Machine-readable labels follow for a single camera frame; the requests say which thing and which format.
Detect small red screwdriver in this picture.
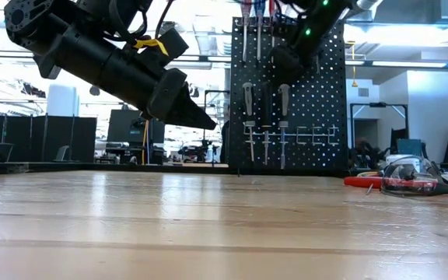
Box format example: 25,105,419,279
268,0,278,64

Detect black computer monitor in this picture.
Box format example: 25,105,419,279
107,109,166,143

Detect clear blue handled screwdriver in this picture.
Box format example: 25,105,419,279
255,0,266,61

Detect black perforated pegboard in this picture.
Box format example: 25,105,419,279
229,16,349,173

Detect black office partition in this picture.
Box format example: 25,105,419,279
0,113,98,164

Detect black handled screwdriver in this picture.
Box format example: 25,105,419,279
261,81,274,166

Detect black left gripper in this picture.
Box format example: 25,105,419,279
98,47,218,131

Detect yellow cable tie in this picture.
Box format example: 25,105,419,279
133,37,170,57

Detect silver wire bar tool rack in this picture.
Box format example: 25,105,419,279
234,16,284,29

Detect black aluminium table frame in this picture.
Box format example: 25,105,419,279
0,159,350,177

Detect silver wire ring tool rack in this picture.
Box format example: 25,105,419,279
242,121,341,149

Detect red handled pliers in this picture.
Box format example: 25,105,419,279
343,175,439,192

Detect grey and black screwdriver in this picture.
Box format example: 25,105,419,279
277,82,292,170
241,82,257,163

